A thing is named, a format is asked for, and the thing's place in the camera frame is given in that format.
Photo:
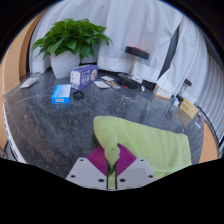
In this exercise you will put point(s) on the white and orange tissue box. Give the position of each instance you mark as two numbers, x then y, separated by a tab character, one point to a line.
163	90

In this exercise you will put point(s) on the yellow cardboard box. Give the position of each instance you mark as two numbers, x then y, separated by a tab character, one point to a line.
188	108

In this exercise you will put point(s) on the purple cardboard box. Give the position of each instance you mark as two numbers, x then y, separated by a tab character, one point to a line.
85	76

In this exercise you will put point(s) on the small blue and white box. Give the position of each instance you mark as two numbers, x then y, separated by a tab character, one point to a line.
175	102

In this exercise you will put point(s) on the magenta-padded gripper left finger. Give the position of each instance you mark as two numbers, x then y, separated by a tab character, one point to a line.
88	173

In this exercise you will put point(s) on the printed flat packet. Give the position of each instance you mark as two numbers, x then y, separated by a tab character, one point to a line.
114	85

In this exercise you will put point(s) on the small black round object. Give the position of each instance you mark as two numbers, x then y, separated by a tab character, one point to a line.
78	95

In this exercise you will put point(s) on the white curtain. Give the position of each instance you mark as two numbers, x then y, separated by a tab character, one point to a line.
208	83
133	23

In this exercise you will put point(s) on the green potted plant white pot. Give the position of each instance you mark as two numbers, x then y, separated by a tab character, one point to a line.
71	38

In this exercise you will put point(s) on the red-topped black bar stool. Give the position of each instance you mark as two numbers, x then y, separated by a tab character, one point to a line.
187	82
136	52

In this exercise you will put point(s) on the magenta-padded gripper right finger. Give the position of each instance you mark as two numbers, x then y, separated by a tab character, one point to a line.
136	173

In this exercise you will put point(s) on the blue cardboard box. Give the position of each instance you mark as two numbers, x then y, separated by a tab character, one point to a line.
61	94

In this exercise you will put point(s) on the grey flat packet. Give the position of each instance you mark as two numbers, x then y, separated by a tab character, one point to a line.
29	83

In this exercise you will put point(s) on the white flat packet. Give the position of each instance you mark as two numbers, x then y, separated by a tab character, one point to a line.
107	78
101	84

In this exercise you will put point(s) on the green towel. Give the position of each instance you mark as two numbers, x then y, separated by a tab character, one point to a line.
156	143

